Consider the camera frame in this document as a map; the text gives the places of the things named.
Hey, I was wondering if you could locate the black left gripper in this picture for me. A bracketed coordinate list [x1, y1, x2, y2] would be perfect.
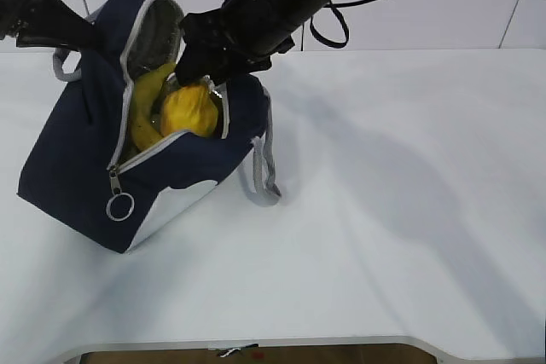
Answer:
[1, 0, 99, 49]

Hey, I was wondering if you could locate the yellow pear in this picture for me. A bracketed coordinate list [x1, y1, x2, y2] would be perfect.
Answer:
[160, 84, 218, 137]

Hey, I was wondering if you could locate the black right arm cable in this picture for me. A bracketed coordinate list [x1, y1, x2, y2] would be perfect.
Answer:
[309, 0, 421, 49]

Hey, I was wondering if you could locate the navy blue lunch bag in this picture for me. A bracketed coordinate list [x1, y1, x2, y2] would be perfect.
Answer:
[17, 0, 281, 253]

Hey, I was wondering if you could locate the yellow banana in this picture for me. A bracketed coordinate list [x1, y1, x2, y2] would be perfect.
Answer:
[129, 62, 176, 152]

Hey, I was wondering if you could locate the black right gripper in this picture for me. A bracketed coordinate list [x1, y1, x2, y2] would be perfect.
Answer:
[174, 0, 295, 86]

